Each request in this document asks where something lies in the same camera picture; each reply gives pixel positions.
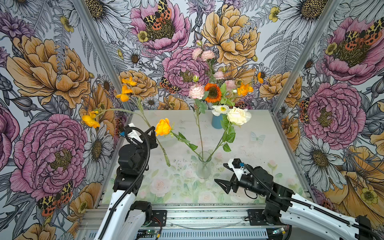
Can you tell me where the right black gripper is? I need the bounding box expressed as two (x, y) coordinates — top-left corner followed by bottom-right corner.
(214, 164), (267, 197)

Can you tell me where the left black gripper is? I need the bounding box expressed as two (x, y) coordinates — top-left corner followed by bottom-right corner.
(136, 126), (160, 170)

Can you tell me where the clear glass cylinder vase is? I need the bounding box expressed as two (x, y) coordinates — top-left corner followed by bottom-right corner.
(196, 151), (213, 180)

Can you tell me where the small orange flower stem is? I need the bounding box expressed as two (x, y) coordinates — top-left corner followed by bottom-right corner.
(81, 76), (172, 167)

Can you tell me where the pink-edged white carnation stem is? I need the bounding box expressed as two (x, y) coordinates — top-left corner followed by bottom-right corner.
(188, 76), (208, 162)

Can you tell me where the teal ceramic vase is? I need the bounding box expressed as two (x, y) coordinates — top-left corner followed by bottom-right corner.
(212, 115), (223, 130)

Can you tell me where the cream ranunculus flower stem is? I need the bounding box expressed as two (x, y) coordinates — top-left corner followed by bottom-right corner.
(211, 107), (252, 158)

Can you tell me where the orange sunflower stem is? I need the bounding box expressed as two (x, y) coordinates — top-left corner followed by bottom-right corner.
(205, 83), (222, 103)

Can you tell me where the large pink peony stem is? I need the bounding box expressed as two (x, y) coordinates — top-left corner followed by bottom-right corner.
(193, 40), (218, 84)

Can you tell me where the orange poppy flower stem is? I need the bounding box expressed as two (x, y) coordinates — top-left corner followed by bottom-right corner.
(235, 71), (265, 97)

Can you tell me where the large orange-yellow flower stem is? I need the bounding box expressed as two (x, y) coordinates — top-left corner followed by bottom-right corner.
(155, 118), (199, 155)

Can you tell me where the white flower stem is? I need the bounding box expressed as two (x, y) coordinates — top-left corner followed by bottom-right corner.
(212, 105), (230, 117)

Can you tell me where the pink rose flower stem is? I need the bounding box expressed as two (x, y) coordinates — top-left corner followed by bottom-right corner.
(214, 71), (237, 92)

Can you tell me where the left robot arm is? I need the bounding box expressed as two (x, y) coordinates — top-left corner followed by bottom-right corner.
(94, 124), (158, 240)

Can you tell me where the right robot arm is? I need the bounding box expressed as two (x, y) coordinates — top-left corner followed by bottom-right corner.
(215, 163), (381, 240)

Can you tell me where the green circuit board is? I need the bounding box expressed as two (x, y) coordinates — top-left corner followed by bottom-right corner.
(137, 230), (159, 238)

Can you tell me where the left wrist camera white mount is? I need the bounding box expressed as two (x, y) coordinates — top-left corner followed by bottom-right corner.
(120, 123), (143, 144)

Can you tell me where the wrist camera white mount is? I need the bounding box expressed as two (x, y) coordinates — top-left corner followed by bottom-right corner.
(120, 123), (143, 144)
(228, 158), (247, 181)

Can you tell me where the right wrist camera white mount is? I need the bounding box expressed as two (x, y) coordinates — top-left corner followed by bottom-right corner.
(228, 158), (247, 181)

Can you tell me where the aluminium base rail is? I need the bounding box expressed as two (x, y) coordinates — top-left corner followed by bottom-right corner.
(76, 205), (286, 240)

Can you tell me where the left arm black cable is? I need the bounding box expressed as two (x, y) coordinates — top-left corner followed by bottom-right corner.
(97, 126), (151, 240)

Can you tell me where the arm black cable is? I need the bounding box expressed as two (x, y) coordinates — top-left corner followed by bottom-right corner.
(242, 163), (382, 238)
(97, 126), (151, 240)

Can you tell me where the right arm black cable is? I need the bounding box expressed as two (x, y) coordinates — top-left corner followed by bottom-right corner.
(242, 163), (382, 238)

